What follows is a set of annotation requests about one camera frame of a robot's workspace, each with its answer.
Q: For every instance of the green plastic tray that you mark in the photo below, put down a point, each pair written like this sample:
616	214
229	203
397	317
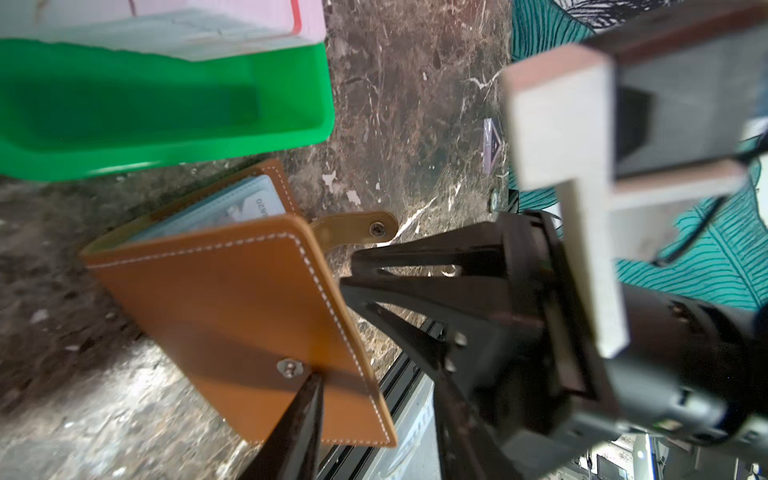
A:
70	112

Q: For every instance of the red triangle warning sticker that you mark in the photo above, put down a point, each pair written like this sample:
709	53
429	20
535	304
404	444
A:
491	147

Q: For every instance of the stack of credit cards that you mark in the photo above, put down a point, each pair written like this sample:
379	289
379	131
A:
191	30

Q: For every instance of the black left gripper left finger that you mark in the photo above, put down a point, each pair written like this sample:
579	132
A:
291	451

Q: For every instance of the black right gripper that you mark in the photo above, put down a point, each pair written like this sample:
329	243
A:
692	371

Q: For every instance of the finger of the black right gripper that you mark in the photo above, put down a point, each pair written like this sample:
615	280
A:
450	327
477	250

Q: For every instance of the brown leather card holder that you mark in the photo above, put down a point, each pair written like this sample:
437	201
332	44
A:
231	281

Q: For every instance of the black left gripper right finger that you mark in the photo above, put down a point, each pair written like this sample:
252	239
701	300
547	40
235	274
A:
466	449

